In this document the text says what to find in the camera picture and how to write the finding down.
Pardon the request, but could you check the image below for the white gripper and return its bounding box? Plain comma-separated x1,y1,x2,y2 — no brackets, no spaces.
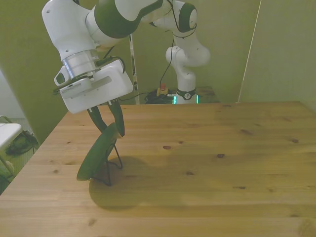
60,60,134,137

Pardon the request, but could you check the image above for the round green plate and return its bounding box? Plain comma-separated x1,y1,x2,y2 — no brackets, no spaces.
76,122,119,182

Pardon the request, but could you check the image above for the yellow emergency stop button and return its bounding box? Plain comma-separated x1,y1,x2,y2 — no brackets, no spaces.
157,83,169,96

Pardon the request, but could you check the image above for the green bag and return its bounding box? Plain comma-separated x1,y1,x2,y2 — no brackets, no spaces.
5,130,40,157

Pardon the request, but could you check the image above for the white folding table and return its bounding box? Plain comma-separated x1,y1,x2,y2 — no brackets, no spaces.
0,115,23,173

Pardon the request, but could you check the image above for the thin white rod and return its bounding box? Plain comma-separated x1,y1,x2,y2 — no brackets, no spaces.
236,0,262,104

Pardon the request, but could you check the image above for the black camera stand cable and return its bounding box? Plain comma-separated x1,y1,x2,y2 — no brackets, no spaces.
118,92,151,102

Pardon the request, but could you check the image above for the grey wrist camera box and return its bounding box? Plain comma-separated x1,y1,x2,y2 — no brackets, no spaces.
58,77,93,100

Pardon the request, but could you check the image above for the dark cable bundle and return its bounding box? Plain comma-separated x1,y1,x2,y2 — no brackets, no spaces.
144,90,174,105

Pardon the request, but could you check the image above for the black wire plate stand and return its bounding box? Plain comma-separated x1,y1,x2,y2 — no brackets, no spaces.
92,143,123,186

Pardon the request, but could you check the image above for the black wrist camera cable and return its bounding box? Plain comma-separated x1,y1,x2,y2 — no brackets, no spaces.
95,0,198,93

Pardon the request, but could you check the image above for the white divider frame post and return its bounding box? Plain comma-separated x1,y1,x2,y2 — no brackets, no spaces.
127,34,141,105

